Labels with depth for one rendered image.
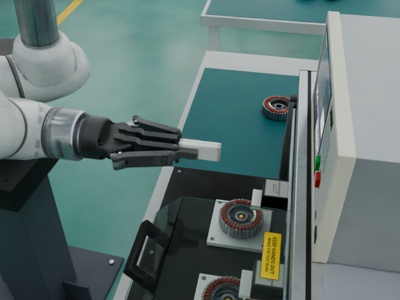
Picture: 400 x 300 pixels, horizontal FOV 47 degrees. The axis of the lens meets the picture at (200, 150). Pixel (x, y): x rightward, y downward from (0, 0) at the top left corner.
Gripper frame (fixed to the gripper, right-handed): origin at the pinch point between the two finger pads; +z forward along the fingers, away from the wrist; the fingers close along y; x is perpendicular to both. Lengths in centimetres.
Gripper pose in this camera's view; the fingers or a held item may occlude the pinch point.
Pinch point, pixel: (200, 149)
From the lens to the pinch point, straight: 77.6
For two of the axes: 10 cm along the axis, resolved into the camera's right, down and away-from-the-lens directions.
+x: 0.0, -7.7, -6.4
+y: -1.8, 6.3, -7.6
